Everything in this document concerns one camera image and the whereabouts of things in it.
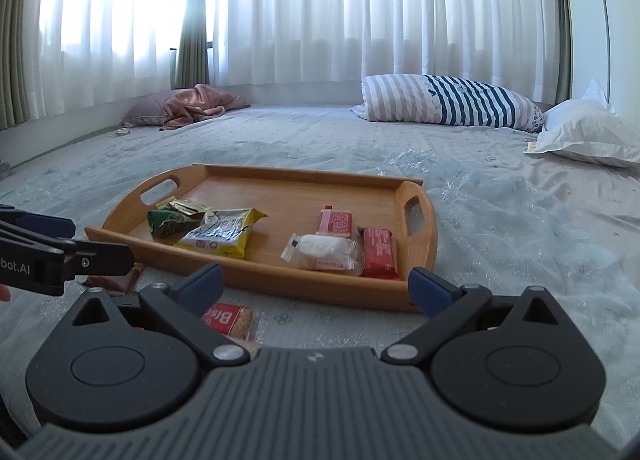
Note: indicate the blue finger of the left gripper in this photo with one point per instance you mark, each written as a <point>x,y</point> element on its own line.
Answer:
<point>50,226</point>
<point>88,257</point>

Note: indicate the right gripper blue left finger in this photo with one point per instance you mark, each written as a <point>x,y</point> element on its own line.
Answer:
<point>196,293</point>

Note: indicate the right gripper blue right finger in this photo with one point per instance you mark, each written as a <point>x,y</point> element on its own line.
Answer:
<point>432,294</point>

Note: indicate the brown nut bar packet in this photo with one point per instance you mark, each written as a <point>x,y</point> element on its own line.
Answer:
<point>119,284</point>

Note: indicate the red Biscoff biscuit packet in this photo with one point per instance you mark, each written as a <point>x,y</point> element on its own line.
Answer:
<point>229,319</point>

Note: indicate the red chocolate bar packet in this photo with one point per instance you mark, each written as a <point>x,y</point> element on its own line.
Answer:
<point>378,253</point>

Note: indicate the yellow snack packet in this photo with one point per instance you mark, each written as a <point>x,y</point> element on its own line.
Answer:
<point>222,233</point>

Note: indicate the green snack packet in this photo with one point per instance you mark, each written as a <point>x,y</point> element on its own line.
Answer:
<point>165,223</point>

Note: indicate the gold snack packet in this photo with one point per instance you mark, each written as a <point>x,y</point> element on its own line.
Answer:
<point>186,207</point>

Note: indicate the white cake clear packet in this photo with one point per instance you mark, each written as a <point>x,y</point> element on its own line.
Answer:
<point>322,253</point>

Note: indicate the red square wafer packet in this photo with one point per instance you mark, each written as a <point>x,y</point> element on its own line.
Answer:
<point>334,223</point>

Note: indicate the person's left hand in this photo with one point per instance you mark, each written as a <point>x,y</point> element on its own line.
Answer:
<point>5,294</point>

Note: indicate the light blue bedspread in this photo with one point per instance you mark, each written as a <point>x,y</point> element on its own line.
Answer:
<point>505,219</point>

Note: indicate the wooden serving tray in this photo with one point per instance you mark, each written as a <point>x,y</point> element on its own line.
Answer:
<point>292,201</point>

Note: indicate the purple pillow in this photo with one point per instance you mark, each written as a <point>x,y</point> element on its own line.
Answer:
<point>149,110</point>

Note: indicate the pink crumpled cloth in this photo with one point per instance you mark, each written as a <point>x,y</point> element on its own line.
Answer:
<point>197,104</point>

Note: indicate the striped pillow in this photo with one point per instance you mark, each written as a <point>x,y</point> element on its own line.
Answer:
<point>445,100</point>

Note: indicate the green drape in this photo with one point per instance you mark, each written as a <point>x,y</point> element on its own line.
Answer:
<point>192,62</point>

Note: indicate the white sheer curtain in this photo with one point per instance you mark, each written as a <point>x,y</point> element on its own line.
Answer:
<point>81,54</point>

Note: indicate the white pillow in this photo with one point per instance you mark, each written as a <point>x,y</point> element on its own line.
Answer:
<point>588,130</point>

